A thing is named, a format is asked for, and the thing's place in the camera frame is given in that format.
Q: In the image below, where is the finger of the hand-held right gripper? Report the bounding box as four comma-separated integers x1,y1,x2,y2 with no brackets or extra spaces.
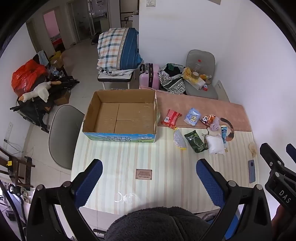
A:
285,143,296,161
259,143,285,172

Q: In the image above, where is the green snack packet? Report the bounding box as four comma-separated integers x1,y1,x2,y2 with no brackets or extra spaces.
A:
184,130,208,153

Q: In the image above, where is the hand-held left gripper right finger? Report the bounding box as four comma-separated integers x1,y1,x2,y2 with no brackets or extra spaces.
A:
196,159,272,241

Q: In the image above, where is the plaid folded bedding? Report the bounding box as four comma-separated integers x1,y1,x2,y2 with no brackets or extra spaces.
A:
96,27,143,70

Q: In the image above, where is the white goose plush toy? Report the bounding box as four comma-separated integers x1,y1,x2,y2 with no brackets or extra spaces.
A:
18,81,62,103

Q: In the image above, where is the yellow box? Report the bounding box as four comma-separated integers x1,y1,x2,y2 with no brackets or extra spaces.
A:
49,51,64,68

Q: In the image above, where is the orange panda snack packet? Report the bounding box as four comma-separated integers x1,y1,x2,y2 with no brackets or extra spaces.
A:
199,114,216,126

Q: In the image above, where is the grey cushioned chair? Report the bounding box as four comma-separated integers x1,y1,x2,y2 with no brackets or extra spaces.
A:
185,49,219,100

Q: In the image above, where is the white wall panel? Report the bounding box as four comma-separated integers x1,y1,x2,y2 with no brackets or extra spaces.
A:
214,80,230,103

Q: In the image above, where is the yellow plastic bag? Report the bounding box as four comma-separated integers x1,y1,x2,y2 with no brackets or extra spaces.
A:
182,67,207,91

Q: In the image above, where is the mauve cloth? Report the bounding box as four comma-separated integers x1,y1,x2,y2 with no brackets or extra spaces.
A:
209,117,220,133

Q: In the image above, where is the blue tube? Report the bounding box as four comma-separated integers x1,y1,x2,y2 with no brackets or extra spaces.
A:
221,125,229,151

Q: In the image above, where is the brown label plate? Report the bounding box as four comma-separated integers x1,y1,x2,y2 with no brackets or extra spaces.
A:
135,169,153,180

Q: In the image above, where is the dark wooden chair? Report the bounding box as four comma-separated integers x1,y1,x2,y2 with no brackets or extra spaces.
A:
0,146,36,189

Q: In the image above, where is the black knit hat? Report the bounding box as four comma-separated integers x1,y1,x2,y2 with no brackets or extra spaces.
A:
105,207,211,241

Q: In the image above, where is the red snack packet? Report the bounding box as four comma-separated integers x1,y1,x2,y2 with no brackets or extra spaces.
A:
161,109,183,128

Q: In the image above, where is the grey round-backed chair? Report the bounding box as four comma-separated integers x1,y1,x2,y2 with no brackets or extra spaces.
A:
48,105,86,171

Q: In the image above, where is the silver yellow-edged pouch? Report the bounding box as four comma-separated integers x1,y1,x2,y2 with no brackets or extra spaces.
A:
173,127,187,151

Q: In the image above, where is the small brown cardboard box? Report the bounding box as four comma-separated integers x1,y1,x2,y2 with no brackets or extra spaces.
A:
54,90,71,106

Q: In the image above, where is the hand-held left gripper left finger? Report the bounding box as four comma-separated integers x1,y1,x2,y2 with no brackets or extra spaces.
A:
27,159,103,241

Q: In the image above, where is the pink suitcase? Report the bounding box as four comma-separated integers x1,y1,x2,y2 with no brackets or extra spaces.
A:
139,63,161,90

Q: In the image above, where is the white plastic bag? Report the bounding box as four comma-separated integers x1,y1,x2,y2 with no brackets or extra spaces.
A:
205,134,225,155

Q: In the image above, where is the pink table mat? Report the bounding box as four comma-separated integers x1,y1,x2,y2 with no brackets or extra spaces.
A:
155,90,252,133

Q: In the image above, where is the dark smartphone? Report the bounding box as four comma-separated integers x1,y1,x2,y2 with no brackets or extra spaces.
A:
248,159,256,184

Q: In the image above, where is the red plastic bag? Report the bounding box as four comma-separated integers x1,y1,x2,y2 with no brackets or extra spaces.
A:
11,59,49,97

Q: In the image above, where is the black folded stroller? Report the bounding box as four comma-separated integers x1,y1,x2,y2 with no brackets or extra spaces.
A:
9,70,80,133

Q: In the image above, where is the blue tissue pack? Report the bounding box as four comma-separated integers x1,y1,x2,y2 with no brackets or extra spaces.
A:
184,108,201,127

